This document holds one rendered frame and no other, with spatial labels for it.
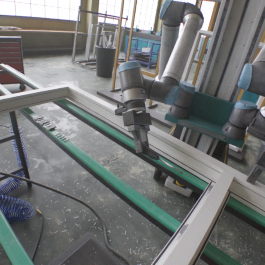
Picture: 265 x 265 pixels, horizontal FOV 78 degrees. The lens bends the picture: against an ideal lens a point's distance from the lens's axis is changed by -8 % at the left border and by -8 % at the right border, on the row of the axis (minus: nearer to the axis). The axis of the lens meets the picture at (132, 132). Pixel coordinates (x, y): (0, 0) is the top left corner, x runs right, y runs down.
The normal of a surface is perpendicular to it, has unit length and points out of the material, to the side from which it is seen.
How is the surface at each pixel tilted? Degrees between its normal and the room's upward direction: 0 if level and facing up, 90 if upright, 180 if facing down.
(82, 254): 0
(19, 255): 0
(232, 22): 90
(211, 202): 0
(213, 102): 90
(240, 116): 90
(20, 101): 90
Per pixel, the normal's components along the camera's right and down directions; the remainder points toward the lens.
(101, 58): -0.26, 0.53
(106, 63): 0.29, 0.59
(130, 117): -0.55, 0.00
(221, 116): -0.48, 0.40
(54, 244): 0.15, -0.84
